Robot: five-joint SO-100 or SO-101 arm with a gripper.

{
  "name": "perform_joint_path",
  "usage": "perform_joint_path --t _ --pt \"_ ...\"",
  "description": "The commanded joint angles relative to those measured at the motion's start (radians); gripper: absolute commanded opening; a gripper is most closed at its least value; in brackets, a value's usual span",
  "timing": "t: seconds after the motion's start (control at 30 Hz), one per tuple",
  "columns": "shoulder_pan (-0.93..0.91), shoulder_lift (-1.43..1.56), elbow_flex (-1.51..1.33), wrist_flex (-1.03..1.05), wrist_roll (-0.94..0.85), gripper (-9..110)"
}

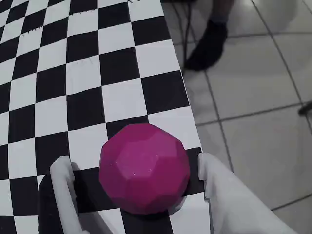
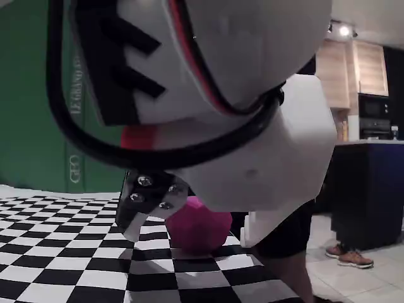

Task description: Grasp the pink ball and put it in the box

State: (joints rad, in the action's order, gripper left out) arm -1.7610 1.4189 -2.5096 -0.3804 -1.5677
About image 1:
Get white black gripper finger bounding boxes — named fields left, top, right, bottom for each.
left=38, top=156, right=108, bottom=234

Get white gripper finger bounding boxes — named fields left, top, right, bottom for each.
left=197, top=152, right=300, bottom=234

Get pink faceted ball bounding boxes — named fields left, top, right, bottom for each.
left=98, top=123, right=191, bottom=215

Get black furniture foot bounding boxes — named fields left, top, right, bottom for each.
left=298, top=101, right=312, bottom=115

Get black white checkered mat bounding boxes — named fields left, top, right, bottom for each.
left=0, top=0, right=212, bottom=234

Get black socked foot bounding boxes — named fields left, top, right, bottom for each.
left=184, top=0, right=235, bottom=72

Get thin black floor cable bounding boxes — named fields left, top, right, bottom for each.
left=169, top=0, right=196, bottom=63

